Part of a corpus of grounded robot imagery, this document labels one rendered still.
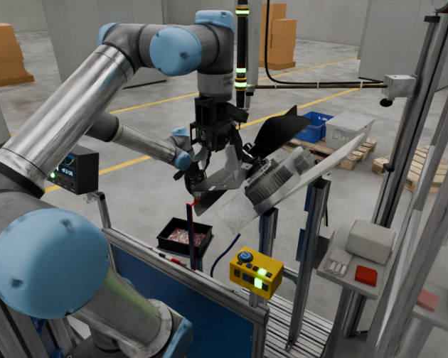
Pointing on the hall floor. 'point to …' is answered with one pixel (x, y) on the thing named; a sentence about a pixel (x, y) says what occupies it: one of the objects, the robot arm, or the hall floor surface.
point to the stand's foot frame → (314, 350)
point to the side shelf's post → (338, 322)
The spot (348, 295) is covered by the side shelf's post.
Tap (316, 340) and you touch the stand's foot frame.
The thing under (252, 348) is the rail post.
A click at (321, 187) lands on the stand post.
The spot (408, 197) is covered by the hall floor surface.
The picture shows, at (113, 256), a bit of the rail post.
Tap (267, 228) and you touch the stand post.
